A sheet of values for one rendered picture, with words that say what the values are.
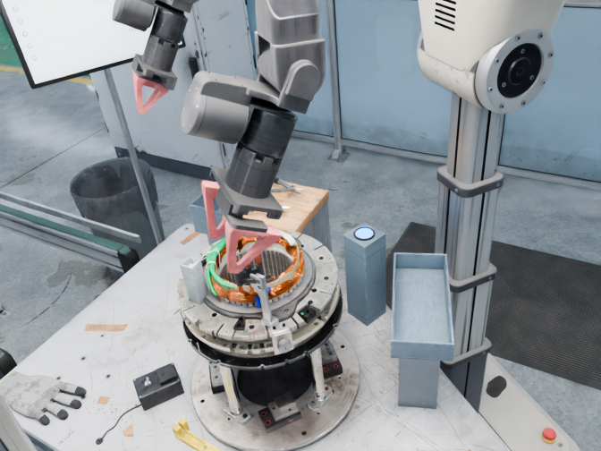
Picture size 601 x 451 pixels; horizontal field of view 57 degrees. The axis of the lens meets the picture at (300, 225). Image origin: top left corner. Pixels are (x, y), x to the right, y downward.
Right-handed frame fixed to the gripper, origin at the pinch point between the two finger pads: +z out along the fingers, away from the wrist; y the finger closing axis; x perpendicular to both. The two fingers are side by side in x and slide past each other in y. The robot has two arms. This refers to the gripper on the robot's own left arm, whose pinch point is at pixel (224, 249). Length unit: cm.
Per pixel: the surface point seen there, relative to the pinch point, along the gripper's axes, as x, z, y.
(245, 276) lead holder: 12.1, 12.5, -12.8
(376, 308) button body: 61, 30, -30
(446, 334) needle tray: 49, 13, 0
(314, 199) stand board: 44, 12, -48
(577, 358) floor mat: 183, 56, -38
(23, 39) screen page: -19, 11, -128
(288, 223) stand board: 35, 16, -42
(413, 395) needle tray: 55, 33, -4
